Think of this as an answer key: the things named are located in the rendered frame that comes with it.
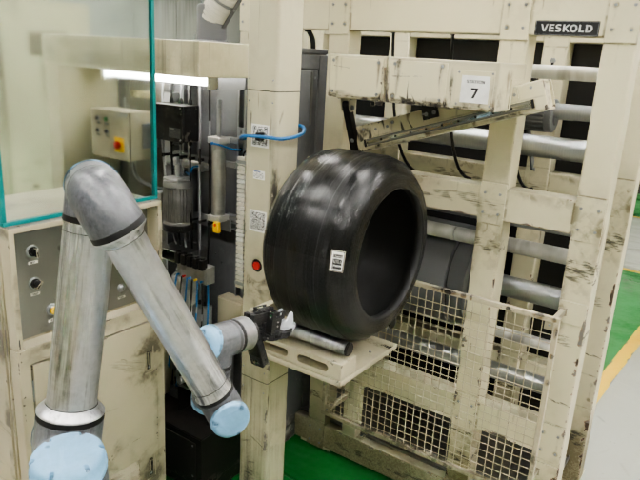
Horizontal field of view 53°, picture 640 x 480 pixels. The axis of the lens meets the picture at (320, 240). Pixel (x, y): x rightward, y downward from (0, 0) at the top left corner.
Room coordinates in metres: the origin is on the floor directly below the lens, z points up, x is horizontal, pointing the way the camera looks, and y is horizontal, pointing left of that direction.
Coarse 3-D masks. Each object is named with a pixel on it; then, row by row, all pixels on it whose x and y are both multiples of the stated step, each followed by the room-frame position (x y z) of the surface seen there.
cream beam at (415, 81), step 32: (352, 64) 2.21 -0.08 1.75; (384, 64) 2.15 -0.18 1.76; (416, 64) 2.08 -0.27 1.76; (448, 64) 2.02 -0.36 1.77; (480, 64) 1.96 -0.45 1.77; (512, 64) 2.02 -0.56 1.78; (352, 96) 2.21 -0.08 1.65; (384, 96) 2.14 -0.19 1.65; (416, 96) 2.07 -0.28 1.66; (448, 96) 2.01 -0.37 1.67
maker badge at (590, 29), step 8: (536, 24) 2.19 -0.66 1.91; (544, 24) 2.17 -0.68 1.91; (552, 24) 2.16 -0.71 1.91; (560, 24) 2.15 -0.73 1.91; (568, 24) 2.13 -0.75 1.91; (576, 24) 2.12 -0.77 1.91; (584, 24) 2.10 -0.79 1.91; (592, 24) 2.09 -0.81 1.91; (536, 32) 2.19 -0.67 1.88; (544, 32) 2.17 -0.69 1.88; (552, 32) 2.16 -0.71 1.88; (560, 32) 2.14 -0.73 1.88; (568, 32) 2.13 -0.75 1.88; (576, 32) 2.12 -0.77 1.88; (584, 32) 2.10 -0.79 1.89; (592, 32) 2.09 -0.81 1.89
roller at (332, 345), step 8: (296, 328) 1.91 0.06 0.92; (304, 328) 1.90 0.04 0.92; (296, 336) 1.90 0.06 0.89; (304, 336) 1.88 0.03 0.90; (312, 336) 1.86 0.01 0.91; (320, 336) 1.85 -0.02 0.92; (328, 336) 1.85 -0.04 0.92; (320, 344) 1.84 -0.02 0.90; (328, 344) 1.83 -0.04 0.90; (336, 344) 1.81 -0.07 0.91; (344, 344) 1.80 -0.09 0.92; (352, 344) 1.82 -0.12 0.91; (344, 352) 1.79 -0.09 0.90
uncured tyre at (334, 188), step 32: (320, 160) 1.92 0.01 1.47; (352, 160) 1.89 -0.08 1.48; (384, 160) 1.91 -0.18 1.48; (288, 192) 1.84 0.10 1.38; (320, 192) 1.79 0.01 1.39; (352, 192) 1.76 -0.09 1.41; (384, 192) 1.83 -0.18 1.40; (416, 192) 2.01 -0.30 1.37; (288, 224) 1.78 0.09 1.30; (320, 224) 1.72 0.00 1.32; (352, 224) 1.72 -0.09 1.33; (384, 224) 2.23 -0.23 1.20; (416, 224) 2.07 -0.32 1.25; (288, 256) 1.75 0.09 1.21; (320, 256) 1.69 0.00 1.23; (352, 256) 1.71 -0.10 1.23; (384, 256) 2.20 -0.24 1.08; (416, 256) 2.07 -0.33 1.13; (288, 288) 1.76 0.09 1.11; (320, 288) 1.69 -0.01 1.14; (352, 288) 1.72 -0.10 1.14; (384, 288) 2.13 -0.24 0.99; (320, 320) 1.74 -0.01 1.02; (352, 320) 1.74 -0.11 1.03; (384, 320) 1.89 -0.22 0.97
